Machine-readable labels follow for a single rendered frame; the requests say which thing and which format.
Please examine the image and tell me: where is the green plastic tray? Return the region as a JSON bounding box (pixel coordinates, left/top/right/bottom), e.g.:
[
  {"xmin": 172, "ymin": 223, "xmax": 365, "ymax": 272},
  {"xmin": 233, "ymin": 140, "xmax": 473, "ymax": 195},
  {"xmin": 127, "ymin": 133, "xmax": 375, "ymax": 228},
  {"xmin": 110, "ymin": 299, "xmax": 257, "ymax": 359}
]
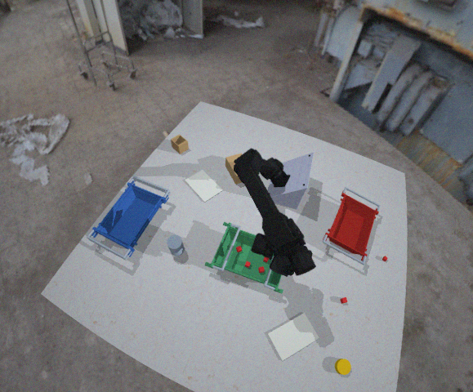
[{"xmin": 205, "ymin": 222, "xmax": 283, "ymax": 294}]

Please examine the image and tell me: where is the yellow cylinder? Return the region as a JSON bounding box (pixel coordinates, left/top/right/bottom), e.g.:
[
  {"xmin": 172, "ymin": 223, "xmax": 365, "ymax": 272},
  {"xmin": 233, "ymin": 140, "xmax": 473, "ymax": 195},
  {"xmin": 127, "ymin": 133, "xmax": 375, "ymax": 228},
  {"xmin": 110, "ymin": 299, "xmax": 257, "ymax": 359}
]
[{"xmin": 334, "ymin": 359, "xmax": 351, "ymax": 375}]

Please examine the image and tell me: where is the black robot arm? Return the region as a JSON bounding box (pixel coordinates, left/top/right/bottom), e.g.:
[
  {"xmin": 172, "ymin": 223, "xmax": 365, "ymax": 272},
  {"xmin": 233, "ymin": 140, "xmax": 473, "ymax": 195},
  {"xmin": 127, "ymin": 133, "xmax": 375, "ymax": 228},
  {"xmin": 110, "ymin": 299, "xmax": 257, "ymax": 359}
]
[{"xmin": 234, "ymin": 149, "xmax": 316, "ymax": 277}]

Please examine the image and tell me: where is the tan rectangular block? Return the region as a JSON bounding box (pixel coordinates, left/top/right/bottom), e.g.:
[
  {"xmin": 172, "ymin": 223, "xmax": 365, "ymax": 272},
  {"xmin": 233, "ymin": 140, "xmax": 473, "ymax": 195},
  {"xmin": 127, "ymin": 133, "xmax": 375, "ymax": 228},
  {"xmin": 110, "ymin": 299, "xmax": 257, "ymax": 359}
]
[{"xmin": 225, "ymin": 153, "xmax": 242, "ymax": 185}]

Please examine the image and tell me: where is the small brown cardboard box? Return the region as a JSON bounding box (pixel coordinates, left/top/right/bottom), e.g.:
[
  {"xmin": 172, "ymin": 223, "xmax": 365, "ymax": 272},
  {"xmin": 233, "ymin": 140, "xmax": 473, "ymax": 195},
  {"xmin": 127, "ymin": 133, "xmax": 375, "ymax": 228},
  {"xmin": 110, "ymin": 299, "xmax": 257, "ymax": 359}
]
[{"xmin": 171, "ymin": 134, "xmax": 189, "ymax": 154}]

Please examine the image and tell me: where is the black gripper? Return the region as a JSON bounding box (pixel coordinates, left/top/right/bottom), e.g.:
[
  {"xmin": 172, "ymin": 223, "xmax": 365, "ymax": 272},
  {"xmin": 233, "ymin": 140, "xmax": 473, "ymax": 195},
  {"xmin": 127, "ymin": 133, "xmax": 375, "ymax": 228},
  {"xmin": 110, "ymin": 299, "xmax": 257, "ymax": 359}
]
[{"xmin": 252, "ymin": 234, "xmax": 274, "ymax": 260}]

